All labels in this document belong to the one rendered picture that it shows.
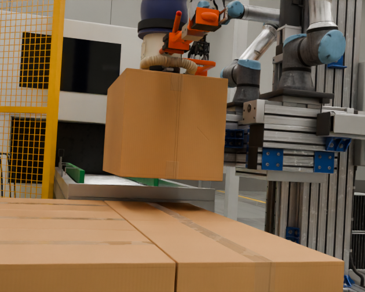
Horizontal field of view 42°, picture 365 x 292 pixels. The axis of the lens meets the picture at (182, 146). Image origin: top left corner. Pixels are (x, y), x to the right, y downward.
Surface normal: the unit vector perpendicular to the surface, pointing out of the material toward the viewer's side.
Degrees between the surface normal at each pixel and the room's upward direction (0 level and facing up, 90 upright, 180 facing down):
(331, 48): 98
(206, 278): 90
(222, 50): 90
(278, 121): 90
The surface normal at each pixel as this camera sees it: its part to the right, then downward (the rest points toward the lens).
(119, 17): 0.26, 0.00
